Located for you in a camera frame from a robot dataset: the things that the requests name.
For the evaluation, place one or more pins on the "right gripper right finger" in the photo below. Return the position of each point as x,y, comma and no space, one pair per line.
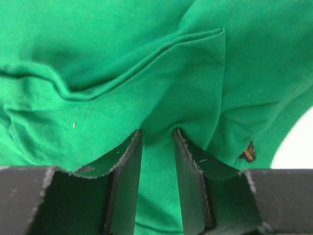
216,199

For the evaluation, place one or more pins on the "green t shirt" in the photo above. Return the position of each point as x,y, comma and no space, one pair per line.
79,76

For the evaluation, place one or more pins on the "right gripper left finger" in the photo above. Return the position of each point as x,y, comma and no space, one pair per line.
49,201

